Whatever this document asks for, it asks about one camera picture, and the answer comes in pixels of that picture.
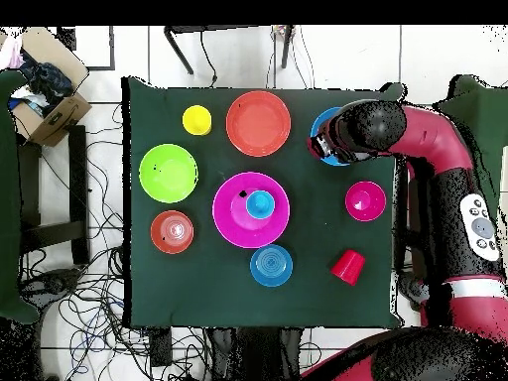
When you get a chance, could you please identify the large blue bowl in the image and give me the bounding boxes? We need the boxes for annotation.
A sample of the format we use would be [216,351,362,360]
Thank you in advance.
[310,105,351,167]

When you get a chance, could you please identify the blue cup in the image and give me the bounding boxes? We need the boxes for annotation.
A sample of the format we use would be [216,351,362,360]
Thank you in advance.
[245,189,276,220]

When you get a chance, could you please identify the large pink bowl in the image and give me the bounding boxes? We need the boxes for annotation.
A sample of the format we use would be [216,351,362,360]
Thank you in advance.
[211,171,292,250]

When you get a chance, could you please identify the red cup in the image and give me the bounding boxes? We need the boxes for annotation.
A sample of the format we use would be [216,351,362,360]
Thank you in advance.
[329,248,367,287]

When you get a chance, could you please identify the large orange bowl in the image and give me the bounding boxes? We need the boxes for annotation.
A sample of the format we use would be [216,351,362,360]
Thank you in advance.
[225,89,293,158]

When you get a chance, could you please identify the small crimson bowl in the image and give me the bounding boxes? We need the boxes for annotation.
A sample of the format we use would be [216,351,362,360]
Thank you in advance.
[343,180,387,222]

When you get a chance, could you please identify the yellow cup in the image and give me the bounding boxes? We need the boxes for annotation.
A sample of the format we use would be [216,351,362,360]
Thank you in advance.
[182,104,213,137]

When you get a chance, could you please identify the small blue bowl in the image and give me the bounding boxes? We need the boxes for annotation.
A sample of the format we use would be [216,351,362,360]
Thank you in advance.
[249,243,295,288]

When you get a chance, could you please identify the green bowl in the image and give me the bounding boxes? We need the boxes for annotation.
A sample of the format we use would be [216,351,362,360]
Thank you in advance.
[138,143,199,204]

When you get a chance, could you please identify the green cloth covered table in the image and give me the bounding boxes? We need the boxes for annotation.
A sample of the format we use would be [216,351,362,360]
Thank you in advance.
[0,68,41,324]
[430,73,508,223]

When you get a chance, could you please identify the small orange bowl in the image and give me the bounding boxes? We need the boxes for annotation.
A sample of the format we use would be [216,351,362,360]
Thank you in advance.
[149,209,195,255]

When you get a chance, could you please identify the beige board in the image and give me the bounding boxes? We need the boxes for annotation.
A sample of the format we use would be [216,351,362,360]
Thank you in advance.
[497,145,508,239]

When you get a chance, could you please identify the dark green tablecloth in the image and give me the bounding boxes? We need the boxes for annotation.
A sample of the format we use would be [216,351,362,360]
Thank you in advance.
[120,75,407,330]

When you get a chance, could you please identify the black bench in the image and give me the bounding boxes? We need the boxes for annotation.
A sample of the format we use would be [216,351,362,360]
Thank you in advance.
[17,124,91,266]

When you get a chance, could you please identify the black power strip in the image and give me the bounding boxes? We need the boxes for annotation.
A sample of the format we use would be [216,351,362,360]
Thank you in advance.
[149,326,174,368]

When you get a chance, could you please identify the cardboard box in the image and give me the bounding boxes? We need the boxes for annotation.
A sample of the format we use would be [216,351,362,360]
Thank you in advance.
[8,26,93,148]

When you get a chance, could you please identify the dark clothes bundle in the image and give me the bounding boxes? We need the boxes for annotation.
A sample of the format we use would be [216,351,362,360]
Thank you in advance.
[17,49,75,117]

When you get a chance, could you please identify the black metal table frame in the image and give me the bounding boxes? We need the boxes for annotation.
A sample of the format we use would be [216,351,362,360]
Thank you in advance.
[163,24,297,76]

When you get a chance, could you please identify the tangle of floor cables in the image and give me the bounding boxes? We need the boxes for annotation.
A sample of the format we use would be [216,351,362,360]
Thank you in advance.
[17,102,211,381]

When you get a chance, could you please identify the black pedestal leg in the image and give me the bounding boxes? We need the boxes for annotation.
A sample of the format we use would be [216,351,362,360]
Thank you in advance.
[21,267,82,307]

